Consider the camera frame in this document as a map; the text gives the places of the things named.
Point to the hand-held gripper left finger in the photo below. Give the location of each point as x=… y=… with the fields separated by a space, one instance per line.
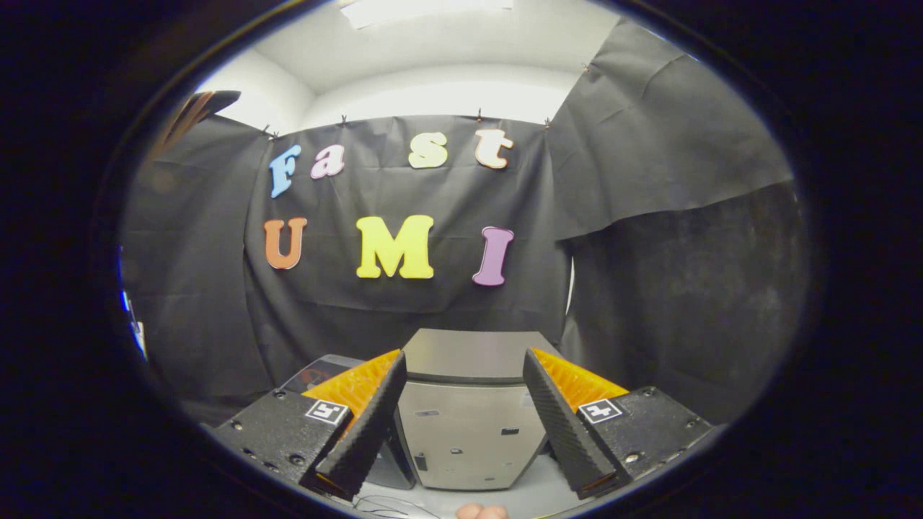
x=368 y=425

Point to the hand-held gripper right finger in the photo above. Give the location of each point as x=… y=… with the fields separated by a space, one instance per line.
x=559 y=425

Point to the dark grey washing machine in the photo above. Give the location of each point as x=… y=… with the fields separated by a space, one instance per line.
x=393 y=468

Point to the grey metal cabinet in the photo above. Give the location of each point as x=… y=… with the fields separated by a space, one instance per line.
x=469 y=432

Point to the black backdrop cloth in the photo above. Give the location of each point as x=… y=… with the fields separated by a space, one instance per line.
x=447 y=194

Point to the blue and white clutter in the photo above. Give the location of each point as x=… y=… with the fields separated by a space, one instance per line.
x=137 y=331

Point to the brown wooden board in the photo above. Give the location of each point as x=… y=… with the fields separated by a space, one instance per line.
x=198 y=108

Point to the ceiling light panel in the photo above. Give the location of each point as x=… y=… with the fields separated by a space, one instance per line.
x=425 y=11

